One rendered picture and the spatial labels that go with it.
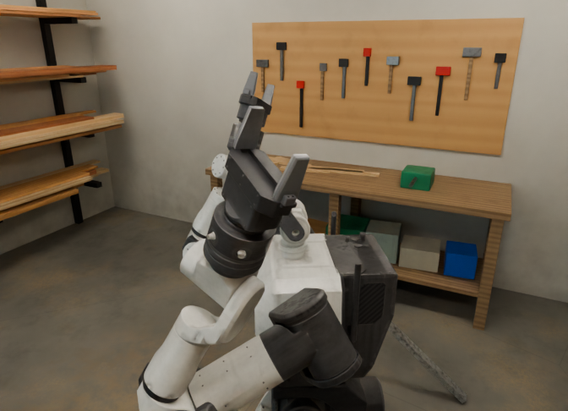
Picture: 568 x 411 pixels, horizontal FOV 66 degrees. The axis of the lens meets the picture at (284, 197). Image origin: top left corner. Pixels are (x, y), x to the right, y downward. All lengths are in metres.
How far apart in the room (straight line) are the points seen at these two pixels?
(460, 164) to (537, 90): 0.69
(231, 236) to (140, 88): 4.20
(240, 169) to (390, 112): 2.99
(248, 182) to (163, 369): 0.34
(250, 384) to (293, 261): 0.29
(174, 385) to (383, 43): 3.04
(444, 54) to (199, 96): 2.17
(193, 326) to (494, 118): 2.97
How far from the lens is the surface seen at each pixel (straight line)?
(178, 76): 4.39
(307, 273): 0.91
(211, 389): 0.79
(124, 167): 5.13
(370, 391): 1.22
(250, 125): 0.57
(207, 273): 0.64
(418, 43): 3.42
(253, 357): 0.78
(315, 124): 3.69
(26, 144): 4.07
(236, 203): 0.56
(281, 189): 0.50
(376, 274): 0.93
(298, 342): 0.78
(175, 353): 0.71
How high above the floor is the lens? 1.82
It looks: 20 degrees down
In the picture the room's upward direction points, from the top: straight up
